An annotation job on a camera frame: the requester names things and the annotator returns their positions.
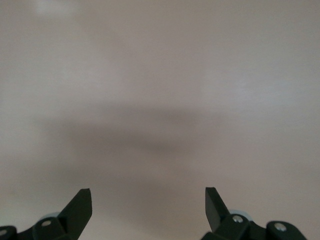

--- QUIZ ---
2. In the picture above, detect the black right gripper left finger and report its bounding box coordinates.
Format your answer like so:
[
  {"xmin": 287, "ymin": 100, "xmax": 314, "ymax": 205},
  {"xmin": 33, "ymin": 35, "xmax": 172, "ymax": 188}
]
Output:
[{"xmin": 0, "ymin": 188, "xmax": 94, "ymax": 240}]

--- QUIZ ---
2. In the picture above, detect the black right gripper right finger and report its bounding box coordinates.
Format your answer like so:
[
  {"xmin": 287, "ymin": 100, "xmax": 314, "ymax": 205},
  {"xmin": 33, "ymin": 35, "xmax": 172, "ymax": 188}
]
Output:
[{"xmin": 202, "ymin": 186, "xmax": 307, "ymax": 240}]

